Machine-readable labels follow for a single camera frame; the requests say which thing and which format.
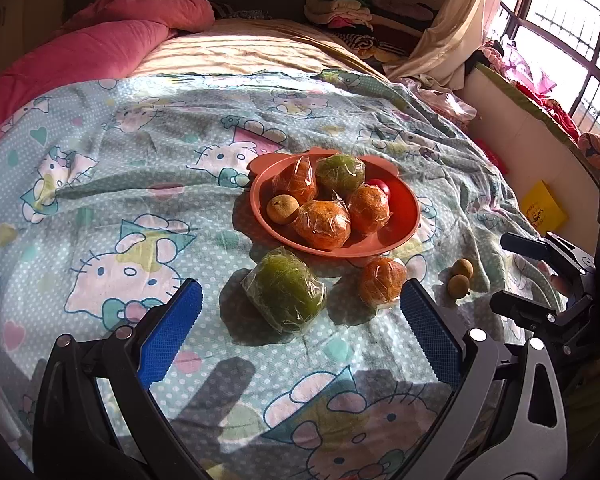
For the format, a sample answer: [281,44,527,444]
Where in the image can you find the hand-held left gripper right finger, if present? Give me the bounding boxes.
[400,278,569,480]

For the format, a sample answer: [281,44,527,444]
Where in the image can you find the yellow packet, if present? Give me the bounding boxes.
[520,180,569,236]

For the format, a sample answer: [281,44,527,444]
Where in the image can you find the cream curtain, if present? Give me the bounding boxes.
[385,0,512,92]

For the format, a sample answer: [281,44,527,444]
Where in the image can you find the pink quilt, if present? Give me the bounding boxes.
[0,20,178,135]

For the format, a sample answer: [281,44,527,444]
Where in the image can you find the orange bear-shaped plate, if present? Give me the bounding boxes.
[249,147,421,260]

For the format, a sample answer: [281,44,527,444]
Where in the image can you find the large plastic-wrapped orange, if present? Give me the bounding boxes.
[294,200,352,251]

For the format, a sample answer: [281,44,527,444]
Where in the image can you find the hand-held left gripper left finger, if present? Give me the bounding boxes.
[32,277,209,480]

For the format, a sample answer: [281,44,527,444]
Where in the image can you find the pile of folded clothes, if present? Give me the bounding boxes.
[304,0,377,31]

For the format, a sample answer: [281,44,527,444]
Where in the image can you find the striped beige bed sheet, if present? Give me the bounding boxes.
[135,19,381,82]

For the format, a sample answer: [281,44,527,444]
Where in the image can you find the barred window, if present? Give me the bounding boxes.
[495,0,600,142]

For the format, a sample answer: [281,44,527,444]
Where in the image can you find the white and pink clothes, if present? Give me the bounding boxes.
[399,76,482,122]

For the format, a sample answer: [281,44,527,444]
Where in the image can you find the plastic-wrapped green orange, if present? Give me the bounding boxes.
[241,247,327,335]
[315,154,367,196]

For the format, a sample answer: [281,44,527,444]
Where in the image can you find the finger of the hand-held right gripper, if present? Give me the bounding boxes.
[500,232,599,281]
[490,293,594,334]

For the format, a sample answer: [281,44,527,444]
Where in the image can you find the pink pillow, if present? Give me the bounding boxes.
[62,0,216,34]

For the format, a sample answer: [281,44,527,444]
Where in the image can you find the dark folded blankets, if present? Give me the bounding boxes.
[340,0,442,63]

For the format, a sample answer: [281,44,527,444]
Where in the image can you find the dark striped pillow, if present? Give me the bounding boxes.
[212,2,272,22]

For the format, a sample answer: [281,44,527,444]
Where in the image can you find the cartoon cat printed blanket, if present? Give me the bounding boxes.
[0,70,556,480]

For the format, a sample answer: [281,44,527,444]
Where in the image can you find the pink clothes heap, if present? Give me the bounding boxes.
[475,40,582,147]

